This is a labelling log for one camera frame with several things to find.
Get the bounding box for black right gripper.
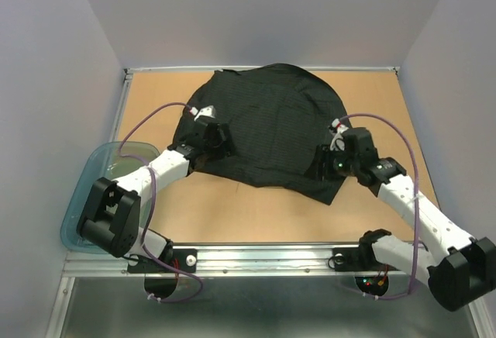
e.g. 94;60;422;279
303;143;360;181

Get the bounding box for black pinstriped long sleeve shirt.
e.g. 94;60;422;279
188;64;347;205

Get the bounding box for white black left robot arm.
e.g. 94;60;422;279
76;116;235;273

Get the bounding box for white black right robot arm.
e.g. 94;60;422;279
313;120;495;312

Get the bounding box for clear teal plastic bin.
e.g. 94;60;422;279
60;142;159;258

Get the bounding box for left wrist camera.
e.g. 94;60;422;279
189;105;216;121

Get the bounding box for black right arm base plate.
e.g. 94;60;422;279
325;247;397;272

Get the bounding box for aluminium front mounting rail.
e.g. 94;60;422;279
64;241;478;277

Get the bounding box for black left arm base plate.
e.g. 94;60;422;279
126;248;198;274

